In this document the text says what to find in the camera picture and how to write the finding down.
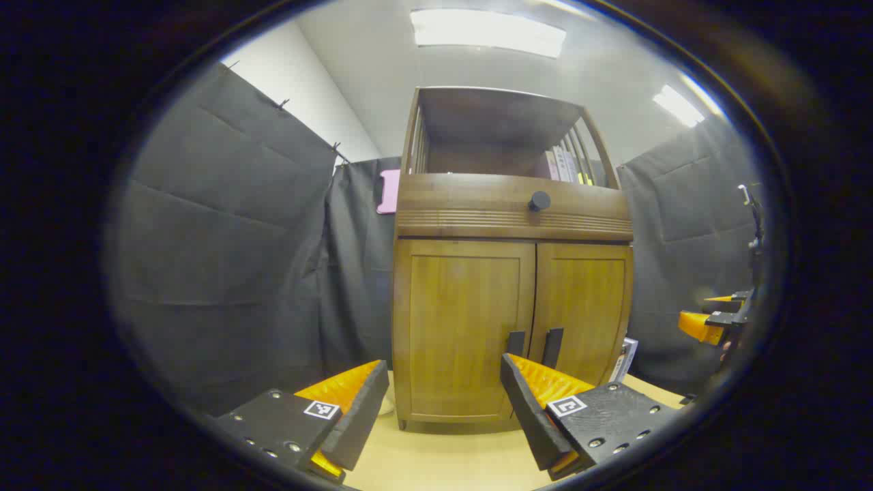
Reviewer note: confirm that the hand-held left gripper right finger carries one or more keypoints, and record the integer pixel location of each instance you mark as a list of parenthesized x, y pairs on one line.
[(528, 416)]

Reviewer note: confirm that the black round drawer knob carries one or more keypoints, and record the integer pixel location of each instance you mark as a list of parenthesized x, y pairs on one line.
[(539, 201)]

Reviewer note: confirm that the small ceiling light panel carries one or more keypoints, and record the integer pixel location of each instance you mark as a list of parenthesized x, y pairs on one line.
[(677, 106)]

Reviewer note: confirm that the wooden double-door shoe cabinet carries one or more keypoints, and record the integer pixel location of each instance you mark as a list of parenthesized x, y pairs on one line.
[(505, 204)]

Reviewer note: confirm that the pink card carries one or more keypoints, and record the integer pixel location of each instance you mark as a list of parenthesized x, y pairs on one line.
[(389, 192)]

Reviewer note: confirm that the black backdrop cloth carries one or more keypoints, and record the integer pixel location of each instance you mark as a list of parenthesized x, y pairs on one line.
[(225, 239)]

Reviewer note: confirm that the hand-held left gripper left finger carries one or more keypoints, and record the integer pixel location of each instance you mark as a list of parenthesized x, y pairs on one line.
[(358, 423)]

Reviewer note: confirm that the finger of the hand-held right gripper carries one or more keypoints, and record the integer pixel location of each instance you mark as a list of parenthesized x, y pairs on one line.
[(697, 326)]

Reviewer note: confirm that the row of books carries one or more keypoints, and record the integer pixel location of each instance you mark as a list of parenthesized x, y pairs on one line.
[(566, 167)]

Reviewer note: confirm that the large ceiling light panel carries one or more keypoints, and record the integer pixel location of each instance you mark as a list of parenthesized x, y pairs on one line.
[(487, 32)]

